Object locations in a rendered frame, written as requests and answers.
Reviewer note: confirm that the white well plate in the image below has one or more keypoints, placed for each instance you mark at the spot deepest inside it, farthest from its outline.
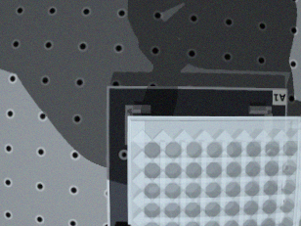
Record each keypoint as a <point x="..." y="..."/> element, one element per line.
<point x="212" y="175"/>

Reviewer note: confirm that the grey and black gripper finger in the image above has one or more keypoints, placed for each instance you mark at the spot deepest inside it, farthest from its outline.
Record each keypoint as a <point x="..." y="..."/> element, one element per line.
<point x="117" y="223"/>

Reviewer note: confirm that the grey flat base plate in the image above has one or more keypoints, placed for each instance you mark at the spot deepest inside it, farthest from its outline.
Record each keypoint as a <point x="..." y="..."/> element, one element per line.
<point x="57" y="58"/>

